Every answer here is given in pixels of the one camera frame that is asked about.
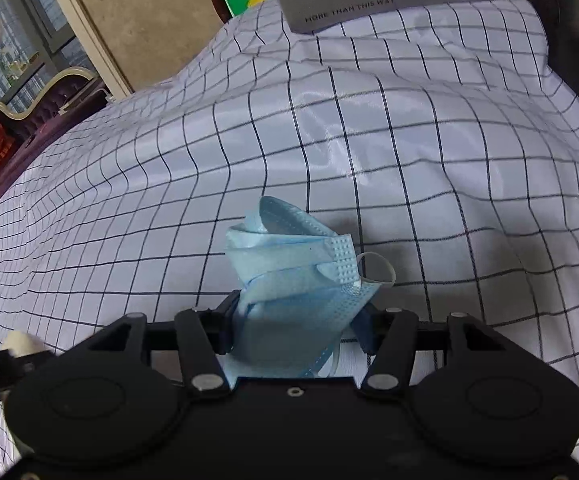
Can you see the blue face mask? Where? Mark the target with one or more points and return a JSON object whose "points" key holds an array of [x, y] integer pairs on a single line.
{"points": [[289, 300]]}

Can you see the glass cabinet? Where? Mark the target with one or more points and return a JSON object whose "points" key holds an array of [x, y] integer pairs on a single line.
{"points": [[14, 25]]}

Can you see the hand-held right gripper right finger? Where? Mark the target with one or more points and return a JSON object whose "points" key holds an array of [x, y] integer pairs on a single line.
{"points": [[364, 332]]}

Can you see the white checkered tablecloth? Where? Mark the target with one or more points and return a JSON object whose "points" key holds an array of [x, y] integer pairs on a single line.
{"points": [[419, 160]]}

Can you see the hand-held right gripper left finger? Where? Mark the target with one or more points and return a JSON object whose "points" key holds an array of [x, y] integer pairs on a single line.
{"points": [[224, 325]]}

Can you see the white fluffy cloth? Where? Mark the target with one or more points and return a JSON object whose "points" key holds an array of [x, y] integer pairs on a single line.
{"points": [[21, 344]]}

